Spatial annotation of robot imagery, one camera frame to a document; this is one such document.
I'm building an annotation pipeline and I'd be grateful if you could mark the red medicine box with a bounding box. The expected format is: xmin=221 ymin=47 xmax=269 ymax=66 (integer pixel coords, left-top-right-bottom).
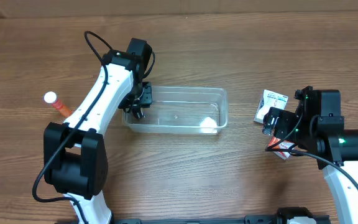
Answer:
xmin=268 ymin=137 xmax=294 ymax=160

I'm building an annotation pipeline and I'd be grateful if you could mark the white medicine box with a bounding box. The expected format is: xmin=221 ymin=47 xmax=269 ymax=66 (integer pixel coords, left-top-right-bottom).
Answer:
xmin=254 ymin=90 xmax=288 ymax=123

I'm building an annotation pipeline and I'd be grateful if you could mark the orange tube white cap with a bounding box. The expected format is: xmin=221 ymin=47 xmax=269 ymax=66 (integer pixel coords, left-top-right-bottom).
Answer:
xmin=44 ymin=91 xmax=73 ymax=118

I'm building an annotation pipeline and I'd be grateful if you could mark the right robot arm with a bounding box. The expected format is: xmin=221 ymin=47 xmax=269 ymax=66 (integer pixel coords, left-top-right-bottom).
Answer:
xmin=262 ymin=86 xmax=358 ymax=223

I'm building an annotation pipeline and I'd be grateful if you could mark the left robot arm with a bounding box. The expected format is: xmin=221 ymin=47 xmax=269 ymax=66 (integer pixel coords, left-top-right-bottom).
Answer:
xmin=32 ymin=38 xmax=155 ymax=223

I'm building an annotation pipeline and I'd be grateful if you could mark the clear plastic container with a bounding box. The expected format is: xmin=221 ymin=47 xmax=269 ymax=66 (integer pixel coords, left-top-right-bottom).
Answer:
xmin=122 ymin=86 xmax=228 ymax=134

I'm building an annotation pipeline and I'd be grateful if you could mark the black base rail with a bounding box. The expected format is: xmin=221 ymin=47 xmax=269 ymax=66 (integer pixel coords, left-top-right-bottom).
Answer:
xmin=110 ymin=207 xmax=332 ymax=224

